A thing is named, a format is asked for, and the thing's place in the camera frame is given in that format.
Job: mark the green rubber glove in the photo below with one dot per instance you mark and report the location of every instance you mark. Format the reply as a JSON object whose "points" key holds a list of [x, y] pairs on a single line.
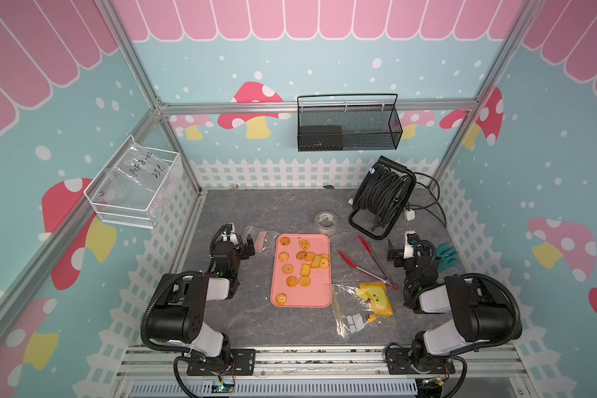
{"points": [[448, 255]]}

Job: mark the black box in basket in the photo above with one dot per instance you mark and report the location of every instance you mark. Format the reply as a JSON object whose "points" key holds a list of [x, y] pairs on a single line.
{"points": [[320, 138]]}

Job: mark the round cookie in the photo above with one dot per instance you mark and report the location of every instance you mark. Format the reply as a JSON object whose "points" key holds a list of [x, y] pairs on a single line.
{"points": [[281, 300]]}

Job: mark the clear tape roll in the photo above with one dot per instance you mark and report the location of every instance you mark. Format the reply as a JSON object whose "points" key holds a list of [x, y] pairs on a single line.
{"points": [[326, 222]]}

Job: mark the red kitchen tongs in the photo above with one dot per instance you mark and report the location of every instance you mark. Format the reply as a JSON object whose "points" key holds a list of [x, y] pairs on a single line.
{"points": [[371, 266]]}

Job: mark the yellow plush toy bag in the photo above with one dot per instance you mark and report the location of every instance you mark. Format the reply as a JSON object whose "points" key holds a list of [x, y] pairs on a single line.
{"points": [[356, 308]]}

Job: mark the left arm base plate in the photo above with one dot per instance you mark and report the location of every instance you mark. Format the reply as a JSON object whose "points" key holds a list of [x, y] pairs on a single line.
{"points": [[240, 362]]}

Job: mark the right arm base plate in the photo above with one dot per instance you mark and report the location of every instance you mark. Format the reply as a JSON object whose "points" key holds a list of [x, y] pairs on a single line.
{"points": [[402, 361]]}

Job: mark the white wire wall basket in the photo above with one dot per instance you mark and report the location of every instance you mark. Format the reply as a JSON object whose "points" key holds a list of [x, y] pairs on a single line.
{"points": [[136, 185]]}

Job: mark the white power plug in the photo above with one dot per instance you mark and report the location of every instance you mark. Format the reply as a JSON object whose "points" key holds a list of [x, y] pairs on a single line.
{"points": [[410, 215]]}

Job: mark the black cable reel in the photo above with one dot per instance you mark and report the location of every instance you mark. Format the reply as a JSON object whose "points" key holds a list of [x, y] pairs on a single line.
{"points": [[384, 192]]}

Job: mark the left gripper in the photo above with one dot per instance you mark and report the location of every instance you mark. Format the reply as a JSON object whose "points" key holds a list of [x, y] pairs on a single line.
{"points": [[241, 250]]}

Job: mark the clear resealable bag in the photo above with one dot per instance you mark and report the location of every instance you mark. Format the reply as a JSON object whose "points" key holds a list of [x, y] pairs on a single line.
{"points": [[264, 240]]}

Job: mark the black mesh wall basket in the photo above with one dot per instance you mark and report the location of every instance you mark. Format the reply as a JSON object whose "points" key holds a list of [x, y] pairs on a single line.
{"points": [[369, 121]]}

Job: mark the pink tray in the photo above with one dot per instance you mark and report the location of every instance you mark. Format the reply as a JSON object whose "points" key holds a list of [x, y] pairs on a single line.
{"points": [[302, 276]]}

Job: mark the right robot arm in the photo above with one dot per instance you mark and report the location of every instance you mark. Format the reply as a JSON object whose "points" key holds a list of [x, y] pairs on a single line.
{"points": [[484, 313]]}

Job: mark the square waffle cookie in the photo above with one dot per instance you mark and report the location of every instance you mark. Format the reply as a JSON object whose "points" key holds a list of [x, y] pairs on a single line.
{"points": [[305, 270]]}

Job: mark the flower shaped cookie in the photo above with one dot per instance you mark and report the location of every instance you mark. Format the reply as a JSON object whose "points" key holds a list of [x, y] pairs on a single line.
{"points": [[283, 257]]}

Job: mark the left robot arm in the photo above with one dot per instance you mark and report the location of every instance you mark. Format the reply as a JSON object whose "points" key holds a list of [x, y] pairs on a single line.
{"points": [[174, 318]]}

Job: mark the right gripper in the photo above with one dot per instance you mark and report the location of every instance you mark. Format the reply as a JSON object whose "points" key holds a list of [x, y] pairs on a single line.
{"points": [[400, 254]]}

